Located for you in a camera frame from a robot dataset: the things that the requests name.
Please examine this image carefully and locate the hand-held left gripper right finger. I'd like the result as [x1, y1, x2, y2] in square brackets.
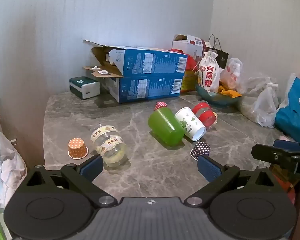
[183, 154, 281, 208]

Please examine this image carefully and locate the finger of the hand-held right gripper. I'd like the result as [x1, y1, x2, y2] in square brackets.
[251, 144, 300, 168]
[273, 139, 300, 155]

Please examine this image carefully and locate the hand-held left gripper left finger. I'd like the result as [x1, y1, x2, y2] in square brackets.
[20, 154, 117, 208]

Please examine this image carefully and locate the dark polka dot paper cup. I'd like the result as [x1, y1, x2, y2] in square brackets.
[190, 141, 211, 160]

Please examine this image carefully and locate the orange polka dot paper cup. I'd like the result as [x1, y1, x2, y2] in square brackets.
[68, 138, 89, 160]

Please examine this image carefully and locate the white paper cup green print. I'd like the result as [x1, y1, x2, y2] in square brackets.
[174, 107, 207, 141]

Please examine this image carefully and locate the clear cup with red bands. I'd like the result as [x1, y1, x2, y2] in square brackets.
[192, 100, 218, 129]

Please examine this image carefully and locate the green plastic cup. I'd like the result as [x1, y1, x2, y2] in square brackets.
[148, 107, 185, 147]

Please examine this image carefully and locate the red plastic bag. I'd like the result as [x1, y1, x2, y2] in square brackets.
[275, 174, 297, 205]

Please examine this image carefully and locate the clear plastic jar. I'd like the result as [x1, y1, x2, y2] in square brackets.
[90, 124, 128, 168]

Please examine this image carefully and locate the blue plastic bag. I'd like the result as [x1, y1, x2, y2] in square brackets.
[275, 66, 300, 137]

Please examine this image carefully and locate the white knotted plastic bag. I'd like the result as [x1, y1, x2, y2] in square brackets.
[253, 82, 281, 128]

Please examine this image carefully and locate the teal bowl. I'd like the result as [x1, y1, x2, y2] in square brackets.
[195, 84, 244, 107]

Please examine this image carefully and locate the clear crumpled plastic bag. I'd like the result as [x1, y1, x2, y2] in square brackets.
[239, 72, 282, 98]

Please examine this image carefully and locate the orange snack packet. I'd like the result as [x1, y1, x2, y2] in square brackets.
[218, 81, 242, 98]

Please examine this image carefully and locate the green and white tissue box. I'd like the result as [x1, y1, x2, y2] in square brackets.
[69, 76, 101, 100]

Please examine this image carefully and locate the translucent bag with white cloth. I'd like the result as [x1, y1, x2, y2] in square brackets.
[0, 127, 28, 208]

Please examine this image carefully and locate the clear bag with red print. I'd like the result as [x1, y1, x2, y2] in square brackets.
[220, 58, 244, 90]

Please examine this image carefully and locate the yellow and red box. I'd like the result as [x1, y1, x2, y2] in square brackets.
[180, 55, 200, 92]

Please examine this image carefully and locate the black paper bag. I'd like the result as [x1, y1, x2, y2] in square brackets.
[205, 34, 229, 69]

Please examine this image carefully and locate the open blue cardboard box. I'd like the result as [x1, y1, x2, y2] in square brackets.
[83, 39, 188, 78]

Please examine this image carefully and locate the red and white cardboard box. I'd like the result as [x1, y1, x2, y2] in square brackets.
[172, 34, 212, 61]

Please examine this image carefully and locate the white cloth drawstring pouch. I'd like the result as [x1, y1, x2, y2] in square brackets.
[197, 50, 221, 93]

